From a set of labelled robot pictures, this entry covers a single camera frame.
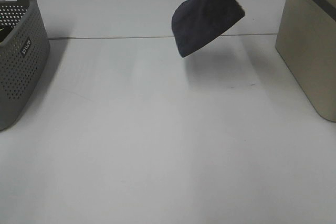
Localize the beige plastic storage bin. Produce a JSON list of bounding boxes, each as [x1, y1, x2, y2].
[[275, 0, 335, 122]]

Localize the dark grey towel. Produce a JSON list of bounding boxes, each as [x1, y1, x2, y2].
[[171, 0, 245, 58]]

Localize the grey perforated plastic basket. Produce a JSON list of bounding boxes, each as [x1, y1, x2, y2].
[[1, 0, 50, 130]]

